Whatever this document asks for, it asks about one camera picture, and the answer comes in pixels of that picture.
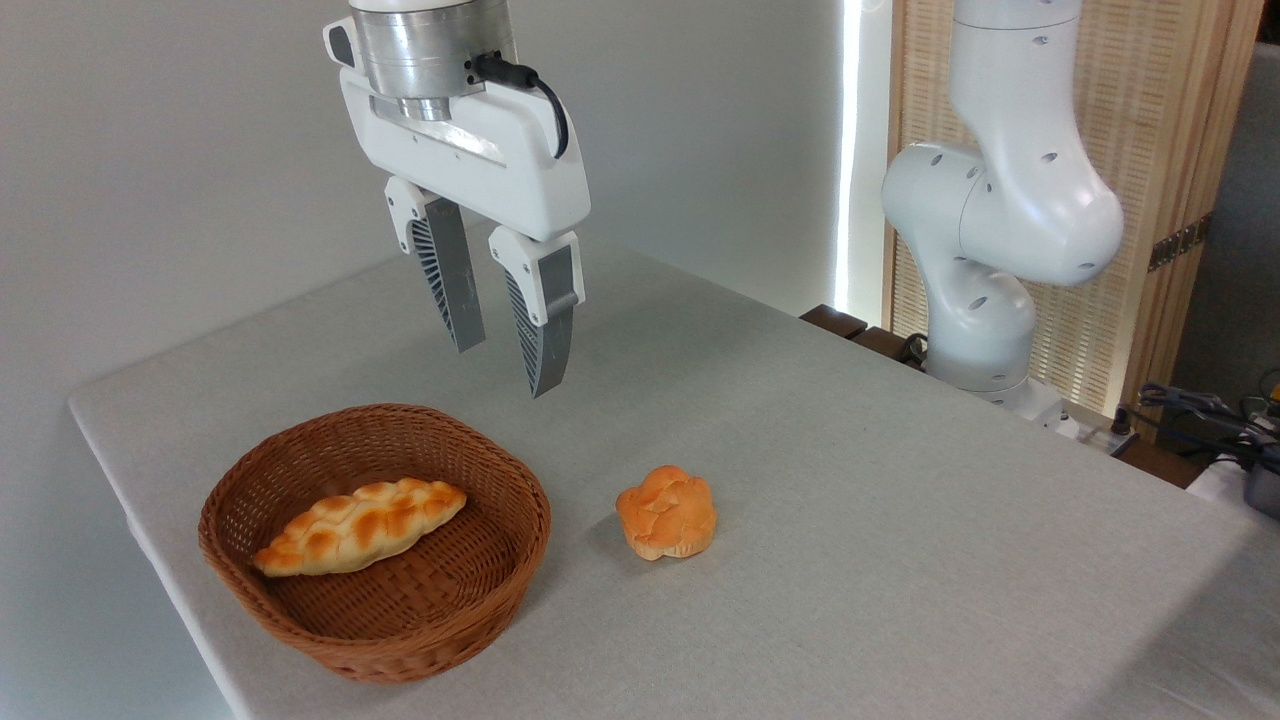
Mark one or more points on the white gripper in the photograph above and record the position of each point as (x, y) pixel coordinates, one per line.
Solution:
(470, 150)

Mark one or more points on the long braided bread loaf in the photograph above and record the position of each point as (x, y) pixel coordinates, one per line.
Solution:
(360, 525)

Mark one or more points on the dark metal screen hinge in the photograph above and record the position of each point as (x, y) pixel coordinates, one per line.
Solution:
(1180, 242)

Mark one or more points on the brown wicker basket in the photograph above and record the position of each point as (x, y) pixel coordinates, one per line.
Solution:
(420, 600)

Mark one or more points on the round orange bread bun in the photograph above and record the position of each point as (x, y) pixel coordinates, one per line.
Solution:
(665, 510)

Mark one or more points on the grey linen tablecloth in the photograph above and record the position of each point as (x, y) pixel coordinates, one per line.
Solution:
(850, 480)

